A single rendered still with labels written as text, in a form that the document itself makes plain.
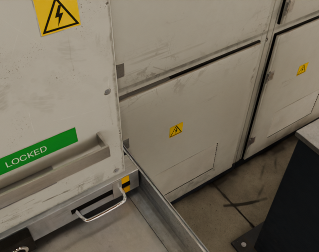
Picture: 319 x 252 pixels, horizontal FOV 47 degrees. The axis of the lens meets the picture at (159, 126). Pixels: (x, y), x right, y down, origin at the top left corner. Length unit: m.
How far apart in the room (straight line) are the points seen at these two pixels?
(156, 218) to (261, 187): 1.21
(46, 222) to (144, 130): 0.61
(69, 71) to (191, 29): 0.64
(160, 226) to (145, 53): 0.51
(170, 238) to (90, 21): 0.46
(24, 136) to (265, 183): 1.55
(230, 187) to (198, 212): 0.23
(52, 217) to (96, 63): 0.33
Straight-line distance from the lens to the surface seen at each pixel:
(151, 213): 0.81
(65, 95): 0.58
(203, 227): 1.78
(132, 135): 1.26
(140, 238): 0.79
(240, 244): 1.75
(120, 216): 0.81
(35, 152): 0.63
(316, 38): 1.74
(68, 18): 0.52
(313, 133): 1.19
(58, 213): 0.76
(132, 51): 1.05
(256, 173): 2.01
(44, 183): 0.63
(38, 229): 0.77
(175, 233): 0.78
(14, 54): 0.52
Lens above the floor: 1.54
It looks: 45 degrees down
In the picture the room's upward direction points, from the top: 1 degrees clockwise
